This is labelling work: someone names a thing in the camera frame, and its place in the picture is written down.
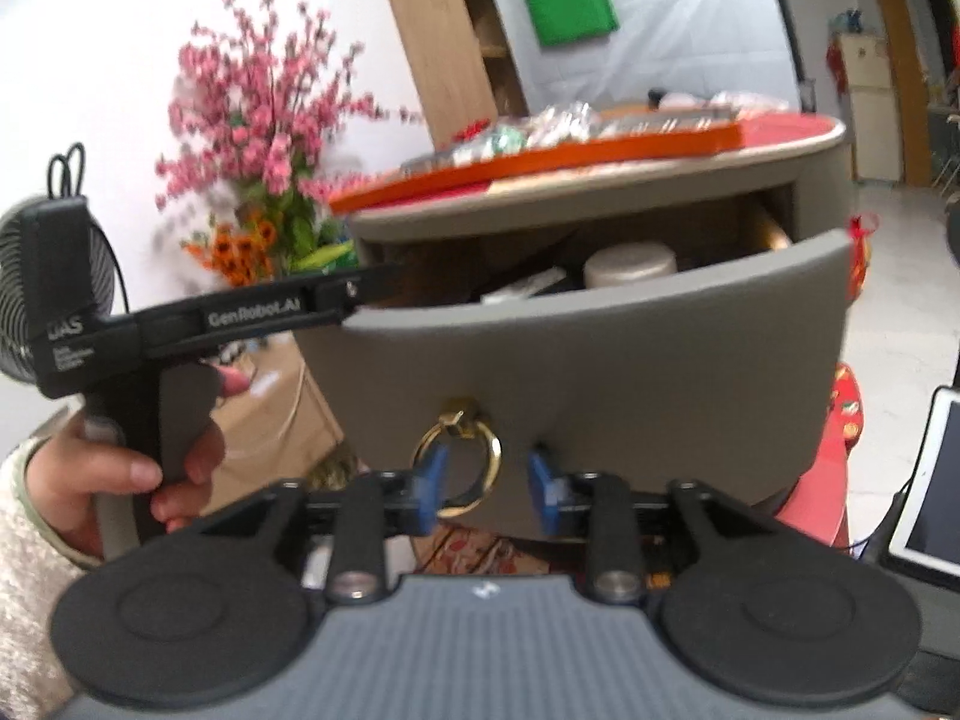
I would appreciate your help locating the finger of the black left gripper bar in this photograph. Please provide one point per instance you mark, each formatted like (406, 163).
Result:
(367, 284)

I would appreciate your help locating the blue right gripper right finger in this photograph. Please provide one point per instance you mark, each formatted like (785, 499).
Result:
(546, 490)

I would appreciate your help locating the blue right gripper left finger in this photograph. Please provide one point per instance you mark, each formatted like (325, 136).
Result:
(429, 477)

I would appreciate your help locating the gold ring drawer pull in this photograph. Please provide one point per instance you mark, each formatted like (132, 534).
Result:
(475, 455)

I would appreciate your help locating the grey curved drawer front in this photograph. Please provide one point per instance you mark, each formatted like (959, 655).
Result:
(721, 374)

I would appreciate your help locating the person's left forearm sleeve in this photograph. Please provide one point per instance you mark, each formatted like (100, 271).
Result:
(37, 567)

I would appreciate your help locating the person's left hand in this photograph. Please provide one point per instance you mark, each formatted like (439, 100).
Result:
(67, 472)

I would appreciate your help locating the orange sunflower bouquet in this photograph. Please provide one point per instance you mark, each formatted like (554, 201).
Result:
(241, 254)

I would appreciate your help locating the pink blossom artificial flowers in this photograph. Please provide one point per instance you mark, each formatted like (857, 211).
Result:
(256, 106)

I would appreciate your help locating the tall wooden shelf unit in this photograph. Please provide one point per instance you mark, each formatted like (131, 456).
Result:
(461, 63)

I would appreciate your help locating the orange rimmed metal tray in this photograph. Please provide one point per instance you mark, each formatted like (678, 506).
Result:
(649, 136)

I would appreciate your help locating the white tablet device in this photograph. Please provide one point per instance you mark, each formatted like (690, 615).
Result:
(925, 541)

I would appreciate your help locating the round grey side table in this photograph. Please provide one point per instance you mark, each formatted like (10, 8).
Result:
(530, 238)

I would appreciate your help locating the white backdrop sheet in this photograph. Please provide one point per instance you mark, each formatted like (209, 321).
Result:
(696, 47)

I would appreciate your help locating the white refrigerator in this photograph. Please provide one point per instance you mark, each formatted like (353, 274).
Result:
(873, 104)

